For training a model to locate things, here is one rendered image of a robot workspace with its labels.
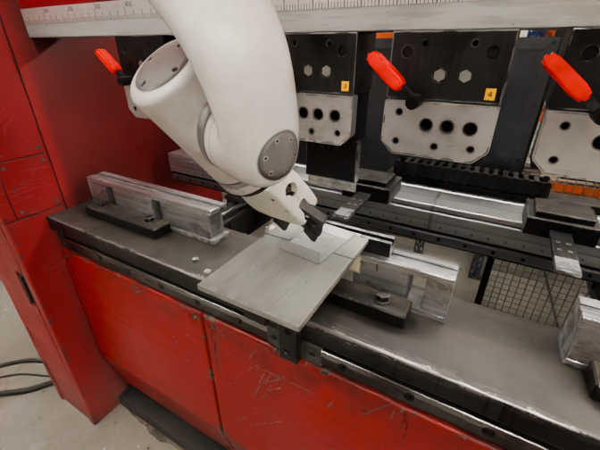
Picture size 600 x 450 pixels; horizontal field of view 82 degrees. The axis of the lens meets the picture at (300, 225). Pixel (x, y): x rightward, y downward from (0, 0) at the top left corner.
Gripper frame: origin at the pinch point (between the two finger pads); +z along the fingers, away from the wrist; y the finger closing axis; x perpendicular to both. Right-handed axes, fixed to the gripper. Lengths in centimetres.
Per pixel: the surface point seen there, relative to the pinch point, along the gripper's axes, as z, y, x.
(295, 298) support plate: -0.9, -6.2, 11.1
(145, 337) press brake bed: 35, 51, 38
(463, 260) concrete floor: 202, -2, -77
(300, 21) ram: -16.6, 6.3, -25.4
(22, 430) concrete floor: 57, 104, 98
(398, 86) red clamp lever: -11.8, -11.3, -18.8
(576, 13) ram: -13.9, -27.8, -28.5
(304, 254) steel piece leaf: 4.1, -1.3, 3.4
